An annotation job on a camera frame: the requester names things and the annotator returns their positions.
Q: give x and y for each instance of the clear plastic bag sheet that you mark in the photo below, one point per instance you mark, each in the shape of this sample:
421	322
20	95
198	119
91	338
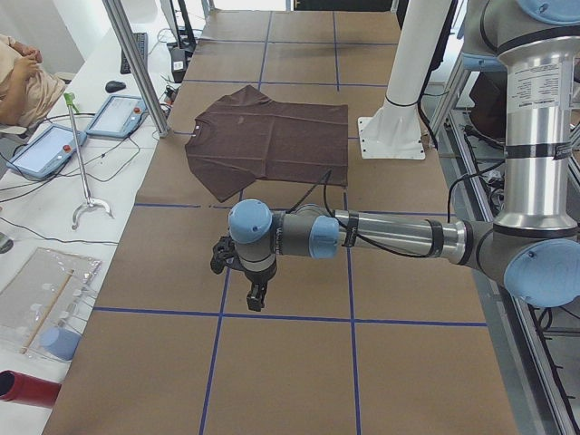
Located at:
53	288

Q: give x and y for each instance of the metal reacher grabber tool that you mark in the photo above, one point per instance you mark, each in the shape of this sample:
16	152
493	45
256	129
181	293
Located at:
90	203

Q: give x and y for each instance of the seated person beige shirt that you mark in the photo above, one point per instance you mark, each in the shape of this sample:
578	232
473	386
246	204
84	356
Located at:
28	93

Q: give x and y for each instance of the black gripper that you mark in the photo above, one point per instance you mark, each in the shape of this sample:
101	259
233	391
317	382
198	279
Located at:
259	276

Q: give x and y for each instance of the red cylinder tube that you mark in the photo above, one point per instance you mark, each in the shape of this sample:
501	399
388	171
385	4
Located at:
29	390

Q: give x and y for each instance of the black computer mouse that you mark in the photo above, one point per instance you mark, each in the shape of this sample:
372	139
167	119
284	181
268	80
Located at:
114	86

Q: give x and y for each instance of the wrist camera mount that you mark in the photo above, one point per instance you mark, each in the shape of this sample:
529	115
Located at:
224	254

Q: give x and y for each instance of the blue teach pendant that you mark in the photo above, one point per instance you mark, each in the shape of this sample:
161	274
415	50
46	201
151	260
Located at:
118	117
45	154

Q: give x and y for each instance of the blue plastic cup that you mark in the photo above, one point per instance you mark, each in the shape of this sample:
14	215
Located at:
60	342

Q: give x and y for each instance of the near blue teach pendant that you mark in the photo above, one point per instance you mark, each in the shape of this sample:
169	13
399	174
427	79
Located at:
45	154

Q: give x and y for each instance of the dark brown t-shirt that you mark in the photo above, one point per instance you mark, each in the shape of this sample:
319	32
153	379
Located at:
246	136

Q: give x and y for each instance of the aluminium side frame rack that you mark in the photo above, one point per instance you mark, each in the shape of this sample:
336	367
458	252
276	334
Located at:
526	256

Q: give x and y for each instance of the far blue teach pendant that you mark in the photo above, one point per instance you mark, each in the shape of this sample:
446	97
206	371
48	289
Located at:
118	117

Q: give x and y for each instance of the aluminium frame post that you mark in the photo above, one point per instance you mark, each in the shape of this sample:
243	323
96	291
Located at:
122	28

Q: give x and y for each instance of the brown kraft paper cover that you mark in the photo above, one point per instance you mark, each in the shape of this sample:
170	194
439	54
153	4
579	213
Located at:
363	343

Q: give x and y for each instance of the black box white label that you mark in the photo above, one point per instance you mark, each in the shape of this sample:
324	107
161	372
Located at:
179	63

